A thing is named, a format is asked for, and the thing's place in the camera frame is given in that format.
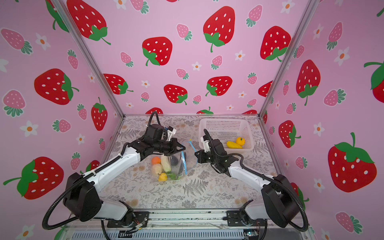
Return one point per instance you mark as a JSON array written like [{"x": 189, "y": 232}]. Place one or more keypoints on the green leaf toy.
[{"x": 173, "y": 176}]

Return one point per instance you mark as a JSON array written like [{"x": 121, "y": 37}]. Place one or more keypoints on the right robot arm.
[{"x": 280, "y": 204}]

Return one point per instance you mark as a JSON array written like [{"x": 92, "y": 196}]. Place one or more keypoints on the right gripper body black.
[{"x": 207, "y": 157}]

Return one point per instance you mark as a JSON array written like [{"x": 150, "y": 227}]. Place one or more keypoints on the white plastic basket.
[{"x": 227, "y": 130}]

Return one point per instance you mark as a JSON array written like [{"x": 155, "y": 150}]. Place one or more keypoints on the clear zip top bag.
[{"x": 174, "y": 167}]

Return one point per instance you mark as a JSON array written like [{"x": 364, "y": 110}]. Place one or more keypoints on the aluminium frame rail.
[{"x": 184, "y": 224}]

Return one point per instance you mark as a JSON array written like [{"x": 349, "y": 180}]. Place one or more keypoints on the yellow bell pepper toy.
[{"x": 240, "y": 141}]

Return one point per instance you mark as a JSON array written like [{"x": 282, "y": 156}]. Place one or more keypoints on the yellow banana toy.
[{"x": 232, "y": 145}]

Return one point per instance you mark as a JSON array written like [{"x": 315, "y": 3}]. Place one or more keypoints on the dark avocado toy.
[{"x": 174, "y": 161}]

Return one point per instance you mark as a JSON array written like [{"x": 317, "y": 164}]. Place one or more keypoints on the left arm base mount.
[{"x": 131, "y": 220}]

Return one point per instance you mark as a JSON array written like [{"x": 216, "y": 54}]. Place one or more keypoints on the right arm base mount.
[{"x": 237, "y": 218}]

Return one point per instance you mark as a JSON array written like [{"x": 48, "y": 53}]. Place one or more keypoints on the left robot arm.
[{"x": 81, "y": 196}]

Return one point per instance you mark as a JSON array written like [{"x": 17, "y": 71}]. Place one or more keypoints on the orange toy fruit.
[{"x": 156, "y": 160}]

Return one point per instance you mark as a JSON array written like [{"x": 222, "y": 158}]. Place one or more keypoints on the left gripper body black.
[{"x": 167, "y": 147}]

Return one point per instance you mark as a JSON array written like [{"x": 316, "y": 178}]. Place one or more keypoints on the white radish toy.
[{"x": 166, "y": 163}]

